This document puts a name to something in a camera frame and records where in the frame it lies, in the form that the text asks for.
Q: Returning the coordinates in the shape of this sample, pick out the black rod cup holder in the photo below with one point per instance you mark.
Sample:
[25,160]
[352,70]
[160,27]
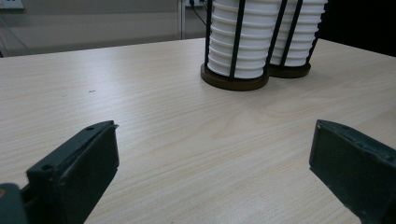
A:
[233,84]

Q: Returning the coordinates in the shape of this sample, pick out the stack of white paper cups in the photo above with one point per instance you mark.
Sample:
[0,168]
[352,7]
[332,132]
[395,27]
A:
[255,40]
[308,37]

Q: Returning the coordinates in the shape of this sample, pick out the white wall socket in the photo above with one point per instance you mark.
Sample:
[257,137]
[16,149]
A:
[11,3]
[197,2]

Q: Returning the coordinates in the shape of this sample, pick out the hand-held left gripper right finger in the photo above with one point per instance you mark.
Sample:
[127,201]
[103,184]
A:
[351,168]

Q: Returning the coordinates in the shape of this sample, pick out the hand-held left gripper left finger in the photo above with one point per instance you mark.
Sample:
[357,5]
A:
[77,174]

